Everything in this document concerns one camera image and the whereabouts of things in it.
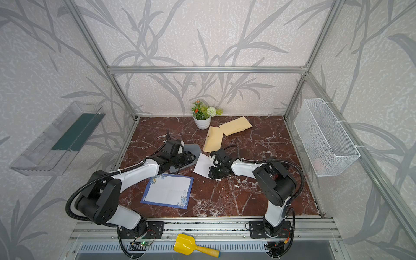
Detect red bordered pink letter paper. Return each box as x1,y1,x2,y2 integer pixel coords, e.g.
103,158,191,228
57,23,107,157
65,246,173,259
193,153,214,179

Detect cream yellow envelope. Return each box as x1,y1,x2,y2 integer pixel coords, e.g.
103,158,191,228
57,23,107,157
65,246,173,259
203,126,223,153
220,117,252,136

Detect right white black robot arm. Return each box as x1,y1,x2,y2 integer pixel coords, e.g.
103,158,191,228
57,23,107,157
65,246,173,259
209,148,306,236

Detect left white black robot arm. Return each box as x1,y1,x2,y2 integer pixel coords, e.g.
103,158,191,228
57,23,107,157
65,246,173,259
65,139,201,235

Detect grey-blue paper envelope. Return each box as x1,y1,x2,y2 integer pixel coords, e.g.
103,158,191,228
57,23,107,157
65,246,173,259
169,144,202,174

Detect blue floral letter paper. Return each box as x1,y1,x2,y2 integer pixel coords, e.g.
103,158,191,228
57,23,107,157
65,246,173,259
141,173,194,209

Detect white ribbed flower pot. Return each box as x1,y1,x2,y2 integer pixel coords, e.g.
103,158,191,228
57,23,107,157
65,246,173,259
193,117,212,130

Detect artificial flower plant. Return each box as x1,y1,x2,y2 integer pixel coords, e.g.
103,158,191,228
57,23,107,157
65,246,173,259
191,100,223,120

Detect yellow plastic scoop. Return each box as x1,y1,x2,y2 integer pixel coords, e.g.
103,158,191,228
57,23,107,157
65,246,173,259
174,234,221,258

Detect green circuit board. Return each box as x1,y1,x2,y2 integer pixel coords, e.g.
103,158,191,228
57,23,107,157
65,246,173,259
129,240,153,251

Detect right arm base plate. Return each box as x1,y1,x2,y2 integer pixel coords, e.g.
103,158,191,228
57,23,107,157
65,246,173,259
248,221,292,240

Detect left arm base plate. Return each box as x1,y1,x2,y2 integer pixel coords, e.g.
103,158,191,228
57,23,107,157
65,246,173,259
119,221,165,239

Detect white wire mesh basket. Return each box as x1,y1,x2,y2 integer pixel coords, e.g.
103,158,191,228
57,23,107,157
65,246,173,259
294,98,360,177

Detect clear acrylic wall shelf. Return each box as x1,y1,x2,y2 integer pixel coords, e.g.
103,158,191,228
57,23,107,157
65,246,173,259
10,101,106,176

